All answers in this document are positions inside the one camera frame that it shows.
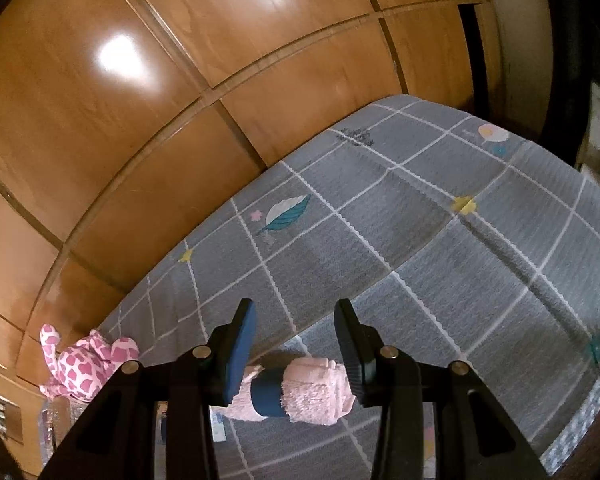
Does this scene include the wooden wardrobe wall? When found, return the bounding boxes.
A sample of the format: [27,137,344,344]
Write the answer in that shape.
[0,0,502,382]

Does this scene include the blue Tempo tissue pack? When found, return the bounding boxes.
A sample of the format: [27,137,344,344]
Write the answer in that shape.
[209,406,227,443]

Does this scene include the ornate silver tissue box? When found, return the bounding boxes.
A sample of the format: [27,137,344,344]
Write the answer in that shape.
[38,396,87,466]

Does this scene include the pink spotted plush toy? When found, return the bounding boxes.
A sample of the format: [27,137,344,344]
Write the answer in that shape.
[40,324,140,403]

